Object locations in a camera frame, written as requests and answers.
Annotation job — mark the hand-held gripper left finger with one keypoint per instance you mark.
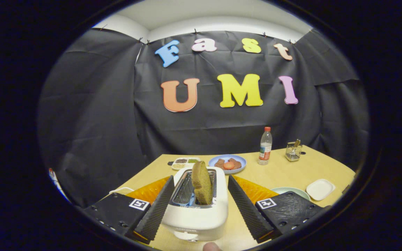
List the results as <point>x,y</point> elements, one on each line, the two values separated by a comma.
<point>159,209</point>

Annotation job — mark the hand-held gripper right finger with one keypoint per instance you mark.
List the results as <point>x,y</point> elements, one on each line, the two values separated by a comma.
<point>244,209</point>

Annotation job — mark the brown bread slice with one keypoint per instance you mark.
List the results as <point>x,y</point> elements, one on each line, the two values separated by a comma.
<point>202,183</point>

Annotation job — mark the white toaster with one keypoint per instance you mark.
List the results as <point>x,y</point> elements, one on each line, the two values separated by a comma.
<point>197,218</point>

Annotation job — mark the red tomato slice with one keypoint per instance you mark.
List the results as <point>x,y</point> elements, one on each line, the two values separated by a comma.
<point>229,165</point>

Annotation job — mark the brown meat slice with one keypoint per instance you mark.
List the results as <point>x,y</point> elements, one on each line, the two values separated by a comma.
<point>236,163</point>
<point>219,162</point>

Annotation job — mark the pale green round plate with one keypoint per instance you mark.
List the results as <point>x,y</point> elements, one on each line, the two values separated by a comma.
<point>291,191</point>

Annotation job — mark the white divided condiment tray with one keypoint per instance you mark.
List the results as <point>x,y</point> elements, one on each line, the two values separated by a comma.
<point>185,163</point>

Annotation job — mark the blue round plate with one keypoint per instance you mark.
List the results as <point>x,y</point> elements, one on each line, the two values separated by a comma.
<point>227,157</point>

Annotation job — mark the clear red-capped plastic bottle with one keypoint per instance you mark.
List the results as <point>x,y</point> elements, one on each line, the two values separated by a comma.
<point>265,150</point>

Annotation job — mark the white square plate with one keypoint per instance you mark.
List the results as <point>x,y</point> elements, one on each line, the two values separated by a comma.
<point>320,189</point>

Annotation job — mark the black backdrop cloth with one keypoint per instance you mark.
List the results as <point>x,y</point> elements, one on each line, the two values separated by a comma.
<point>99,122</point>

